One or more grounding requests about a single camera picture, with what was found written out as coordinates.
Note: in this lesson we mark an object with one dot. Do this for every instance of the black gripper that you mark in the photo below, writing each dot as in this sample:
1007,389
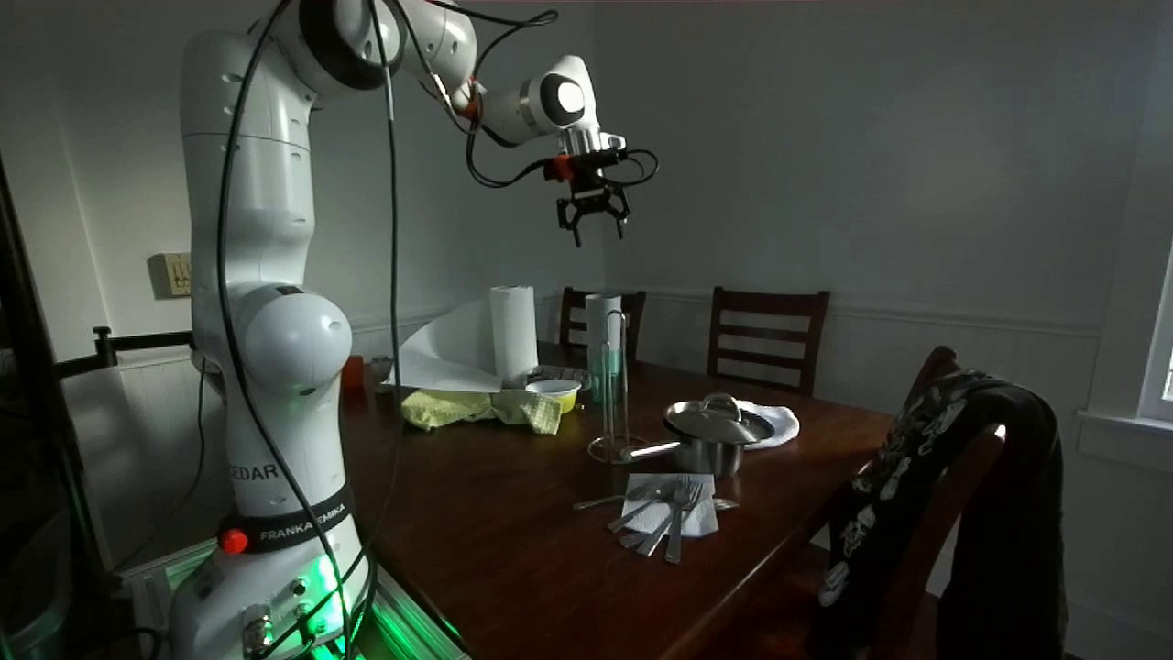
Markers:
595,185

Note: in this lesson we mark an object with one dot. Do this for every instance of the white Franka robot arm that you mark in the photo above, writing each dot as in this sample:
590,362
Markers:
244,185

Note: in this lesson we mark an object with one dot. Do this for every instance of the green plastic cup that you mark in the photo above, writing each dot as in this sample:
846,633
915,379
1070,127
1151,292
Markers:
595,388

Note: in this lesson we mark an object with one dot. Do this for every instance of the white paper towel roll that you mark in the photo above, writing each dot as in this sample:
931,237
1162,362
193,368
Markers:
513,332

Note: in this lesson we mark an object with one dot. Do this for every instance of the white bowl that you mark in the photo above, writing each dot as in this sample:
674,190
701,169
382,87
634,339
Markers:
777,426
552,389

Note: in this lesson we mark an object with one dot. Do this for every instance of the yellow-green cloth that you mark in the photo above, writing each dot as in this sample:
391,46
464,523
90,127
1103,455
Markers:
469,411

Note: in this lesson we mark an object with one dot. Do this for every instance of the steel pot with lid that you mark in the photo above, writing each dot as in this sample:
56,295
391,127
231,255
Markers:
711,440

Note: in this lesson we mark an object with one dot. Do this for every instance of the silver spoon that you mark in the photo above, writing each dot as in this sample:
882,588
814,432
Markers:
600,499

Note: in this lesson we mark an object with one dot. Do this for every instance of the silver knife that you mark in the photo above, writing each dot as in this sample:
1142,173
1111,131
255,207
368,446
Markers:
679,532

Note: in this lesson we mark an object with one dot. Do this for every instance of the wooden chair with jacket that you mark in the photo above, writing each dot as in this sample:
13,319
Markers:
783,588

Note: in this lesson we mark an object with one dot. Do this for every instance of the black patterned jacket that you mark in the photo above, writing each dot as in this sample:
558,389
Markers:
977,514

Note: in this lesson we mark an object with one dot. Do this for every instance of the black panel stand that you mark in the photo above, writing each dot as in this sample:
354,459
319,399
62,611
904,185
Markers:
38,489

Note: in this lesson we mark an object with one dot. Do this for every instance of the wrist camera with red mount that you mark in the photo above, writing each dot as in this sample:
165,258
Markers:
600,152

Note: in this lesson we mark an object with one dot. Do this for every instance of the wall power outlet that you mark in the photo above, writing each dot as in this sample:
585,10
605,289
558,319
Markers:
177,278

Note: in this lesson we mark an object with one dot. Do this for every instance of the robot base mount platform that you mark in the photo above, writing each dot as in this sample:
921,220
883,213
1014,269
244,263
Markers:
403,611

